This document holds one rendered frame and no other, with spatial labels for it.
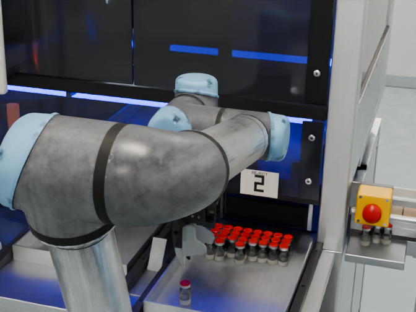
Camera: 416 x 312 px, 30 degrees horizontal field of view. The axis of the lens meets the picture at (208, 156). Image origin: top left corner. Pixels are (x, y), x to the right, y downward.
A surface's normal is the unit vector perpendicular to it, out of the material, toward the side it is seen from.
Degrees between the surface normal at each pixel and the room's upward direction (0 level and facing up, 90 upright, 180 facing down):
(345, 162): 90
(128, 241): 0
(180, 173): 66
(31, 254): 90
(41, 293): 0
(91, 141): 34
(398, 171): 0
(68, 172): 74
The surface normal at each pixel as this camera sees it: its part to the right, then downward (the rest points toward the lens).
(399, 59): -0.29, 0.34
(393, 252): 0.02, -0.93
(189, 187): 0.68, 0.23
